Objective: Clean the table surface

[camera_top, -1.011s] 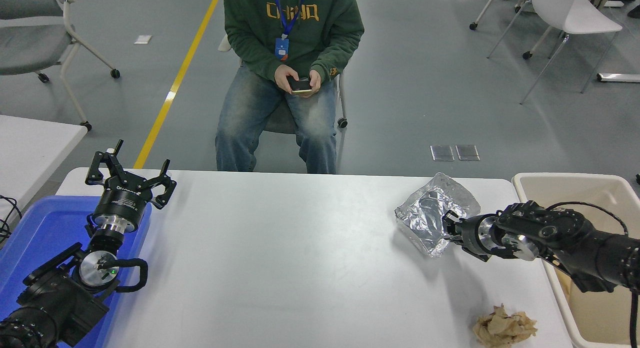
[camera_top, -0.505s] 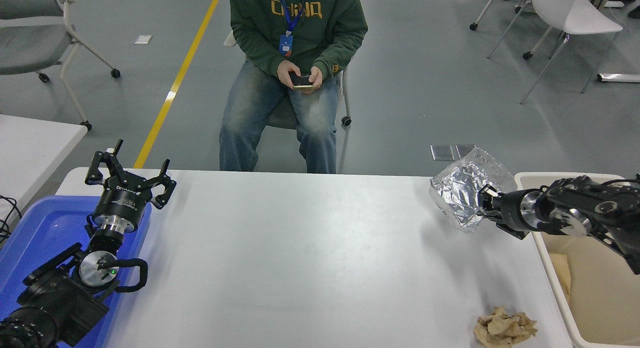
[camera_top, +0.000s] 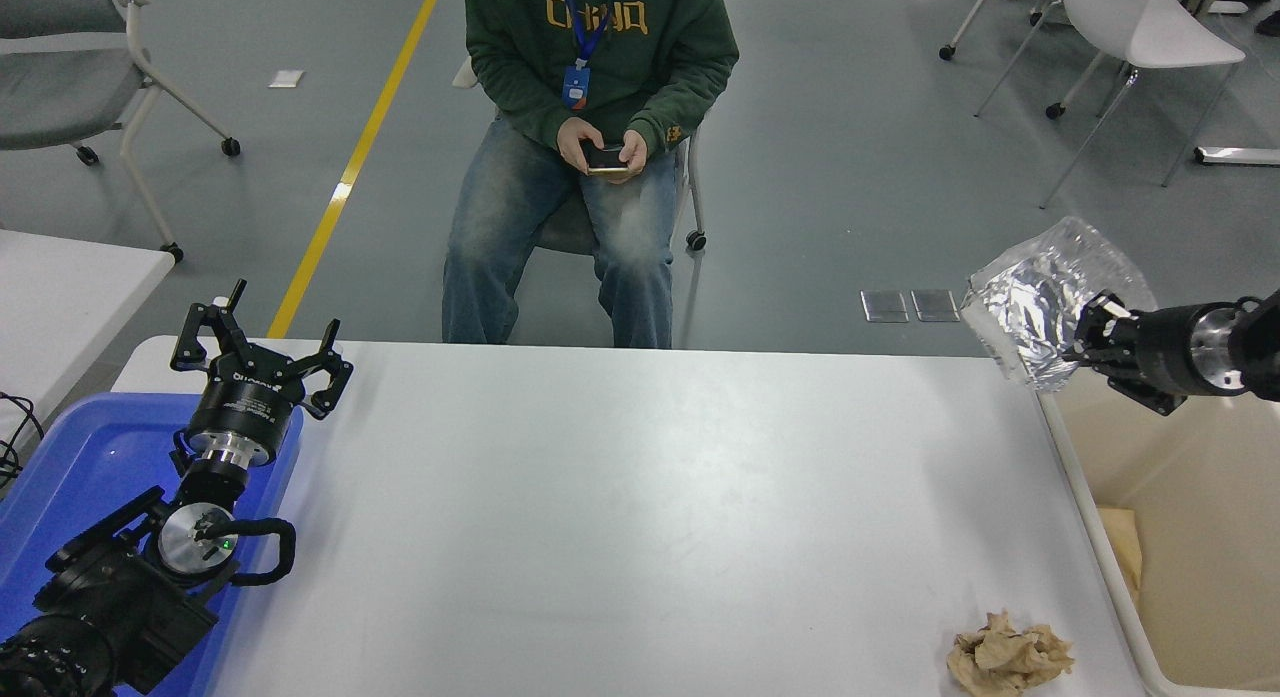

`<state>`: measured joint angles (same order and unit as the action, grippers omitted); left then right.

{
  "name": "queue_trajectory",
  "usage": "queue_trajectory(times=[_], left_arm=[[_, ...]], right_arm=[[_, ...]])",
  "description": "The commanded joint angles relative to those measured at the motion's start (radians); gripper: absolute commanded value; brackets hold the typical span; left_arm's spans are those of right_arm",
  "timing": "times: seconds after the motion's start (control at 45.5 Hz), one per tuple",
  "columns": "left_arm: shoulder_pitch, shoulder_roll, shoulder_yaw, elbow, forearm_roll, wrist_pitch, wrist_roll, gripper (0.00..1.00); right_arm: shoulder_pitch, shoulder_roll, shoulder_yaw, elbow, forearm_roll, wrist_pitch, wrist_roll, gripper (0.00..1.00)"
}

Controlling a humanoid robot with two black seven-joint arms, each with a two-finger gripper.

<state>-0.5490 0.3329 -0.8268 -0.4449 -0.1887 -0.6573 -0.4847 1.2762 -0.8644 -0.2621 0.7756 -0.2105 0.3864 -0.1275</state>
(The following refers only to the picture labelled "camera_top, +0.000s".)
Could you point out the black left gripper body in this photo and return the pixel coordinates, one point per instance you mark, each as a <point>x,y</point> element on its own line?
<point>245,402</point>

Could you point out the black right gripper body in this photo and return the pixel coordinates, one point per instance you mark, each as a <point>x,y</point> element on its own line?
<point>1165,352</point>

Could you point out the silver foil tray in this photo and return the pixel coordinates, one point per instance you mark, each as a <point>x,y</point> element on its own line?
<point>1030,297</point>

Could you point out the tan paper ball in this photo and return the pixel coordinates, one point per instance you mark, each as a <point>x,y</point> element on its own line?
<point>1010,657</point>

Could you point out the gold smartphone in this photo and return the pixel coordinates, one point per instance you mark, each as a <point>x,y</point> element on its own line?
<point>605,160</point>

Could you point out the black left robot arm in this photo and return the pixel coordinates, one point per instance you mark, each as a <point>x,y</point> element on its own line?
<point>120,602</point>

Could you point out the person's right hand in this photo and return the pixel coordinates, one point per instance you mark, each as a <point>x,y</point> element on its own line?
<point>575,137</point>

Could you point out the person's left hand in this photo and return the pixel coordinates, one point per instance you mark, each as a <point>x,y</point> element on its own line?
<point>637,149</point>

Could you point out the white side table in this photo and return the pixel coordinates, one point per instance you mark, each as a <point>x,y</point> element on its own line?
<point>60,307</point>

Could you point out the blue plastic tray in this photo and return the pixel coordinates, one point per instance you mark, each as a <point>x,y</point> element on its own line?
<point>80,457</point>

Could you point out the large pale plastic bin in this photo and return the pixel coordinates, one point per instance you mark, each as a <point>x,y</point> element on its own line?
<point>1200,537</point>

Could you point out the silver floor plate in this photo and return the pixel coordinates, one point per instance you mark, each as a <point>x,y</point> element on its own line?
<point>935,306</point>
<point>885,307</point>

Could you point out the silver metal floor bar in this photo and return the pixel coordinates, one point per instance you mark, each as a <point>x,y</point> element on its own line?
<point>1240,155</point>

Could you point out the grey padded wheeled chair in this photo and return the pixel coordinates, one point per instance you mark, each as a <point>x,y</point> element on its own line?
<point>60,87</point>

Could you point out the white shell chair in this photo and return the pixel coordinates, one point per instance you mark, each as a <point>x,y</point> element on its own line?
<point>1150,27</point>

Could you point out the chair with caster legs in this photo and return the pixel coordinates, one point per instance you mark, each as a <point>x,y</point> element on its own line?
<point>946,52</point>

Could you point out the dark shoe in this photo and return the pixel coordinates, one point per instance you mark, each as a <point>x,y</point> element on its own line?
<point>1268,27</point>

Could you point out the person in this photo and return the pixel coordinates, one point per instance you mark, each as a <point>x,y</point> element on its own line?
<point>650,67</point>

